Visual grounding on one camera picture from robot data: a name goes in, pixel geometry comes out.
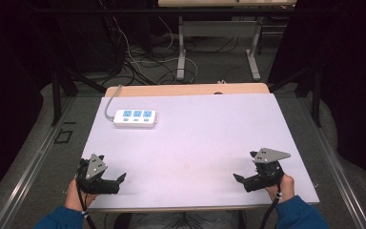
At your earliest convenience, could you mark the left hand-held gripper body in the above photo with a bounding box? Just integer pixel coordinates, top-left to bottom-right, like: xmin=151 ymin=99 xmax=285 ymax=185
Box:
xmin=75 ymin=153 xmax=121 ymax=196

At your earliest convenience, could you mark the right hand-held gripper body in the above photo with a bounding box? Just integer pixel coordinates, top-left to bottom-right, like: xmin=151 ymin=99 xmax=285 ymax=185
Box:
xmin=243 ymin=147 xmax=292 ymax=194

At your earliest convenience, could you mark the person's right hand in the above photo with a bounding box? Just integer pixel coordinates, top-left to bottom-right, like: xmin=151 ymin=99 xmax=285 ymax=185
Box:
xmin=265 ymin=174 xmax=296 ymax=204

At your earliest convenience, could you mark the person's left hand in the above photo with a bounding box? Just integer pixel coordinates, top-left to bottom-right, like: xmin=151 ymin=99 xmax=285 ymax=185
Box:
xmin=64 ymin=178 xmax=98 ymax=213

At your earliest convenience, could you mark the square floor socket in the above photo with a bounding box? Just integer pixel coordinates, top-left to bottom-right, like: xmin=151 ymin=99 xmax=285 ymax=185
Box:
xmin=53 ymin=129 xmax=74 ymax=145

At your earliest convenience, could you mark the white table board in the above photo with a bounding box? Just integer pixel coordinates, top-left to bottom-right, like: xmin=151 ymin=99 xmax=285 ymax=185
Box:
xmin=81 ymin=93 xmax=320 ymax=212

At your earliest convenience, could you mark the white power strip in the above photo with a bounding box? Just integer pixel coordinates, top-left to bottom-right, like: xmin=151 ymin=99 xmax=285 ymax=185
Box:
xmin=112 ymin=109 xmax=159 ymax=129

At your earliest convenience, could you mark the person's grey lap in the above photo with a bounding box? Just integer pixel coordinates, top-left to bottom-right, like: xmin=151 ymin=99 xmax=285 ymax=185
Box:
xmin=113 ymin=210 xmax=247 ymax=229

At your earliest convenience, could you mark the black metal stand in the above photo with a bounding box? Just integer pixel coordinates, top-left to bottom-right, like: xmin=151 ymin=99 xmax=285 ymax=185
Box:
xmin=51 ymin=67 xmax=108 ymax=127
xmin=268 ymin=66 xmax=322 ymax=129

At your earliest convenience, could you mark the wooden table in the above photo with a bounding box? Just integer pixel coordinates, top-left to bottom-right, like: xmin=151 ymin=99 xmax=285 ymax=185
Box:
xmin=104 ymin=82 xmax=271 ymax=98

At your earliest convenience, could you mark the black curtain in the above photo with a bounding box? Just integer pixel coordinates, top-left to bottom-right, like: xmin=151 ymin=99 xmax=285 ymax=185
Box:
xmin=266 ymin=0 xmax=366 ymax=192
xmin=0 ymin=0 xmax=125 ymax=211

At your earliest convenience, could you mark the desk with white metal legs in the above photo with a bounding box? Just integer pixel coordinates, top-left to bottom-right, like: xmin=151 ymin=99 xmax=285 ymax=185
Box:
xmin=157 ymin=0 xmax=298 ymax=82

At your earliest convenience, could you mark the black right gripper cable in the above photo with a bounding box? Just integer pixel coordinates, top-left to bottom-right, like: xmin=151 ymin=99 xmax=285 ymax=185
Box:
xmin=259 ymin=182 xmax=283 ymax=229

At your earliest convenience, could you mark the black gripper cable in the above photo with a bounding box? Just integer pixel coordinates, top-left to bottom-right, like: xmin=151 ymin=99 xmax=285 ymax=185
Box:
xmin=75 ymin=177 xmax=98 ymax=229
xmin=259 ymin=182 xmax=283 ymax=229

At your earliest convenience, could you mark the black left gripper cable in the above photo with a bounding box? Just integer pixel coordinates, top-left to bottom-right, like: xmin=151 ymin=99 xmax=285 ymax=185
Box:
xmin=75 ymin=177 xmax=98 ymax=229

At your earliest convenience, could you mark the grey power strip cable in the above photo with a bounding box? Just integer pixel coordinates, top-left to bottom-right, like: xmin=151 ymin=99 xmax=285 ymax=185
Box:
xmin=104 ymin=84 xmax=124 ymax=122

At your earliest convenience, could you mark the aluminium floor rail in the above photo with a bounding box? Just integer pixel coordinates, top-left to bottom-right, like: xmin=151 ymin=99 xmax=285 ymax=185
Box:
xmin=298 ymin=96 xmax=366 ymax=229
xmin=0 ymin=96 xmax=77 ymax=229

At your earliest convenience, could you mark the bundle of black floor cables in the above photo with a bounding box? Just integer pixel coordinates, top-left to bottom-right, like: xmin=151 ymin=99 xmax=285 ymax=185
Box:
xmin=101 ymin=12 xmax=240 ymax=87

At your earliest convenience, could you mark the white floor cable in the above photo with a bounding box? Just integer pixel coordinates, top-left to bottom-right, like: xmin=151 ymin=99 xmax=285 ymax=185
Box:
xmin=99 ymin=0 xmax=198 ymax=85

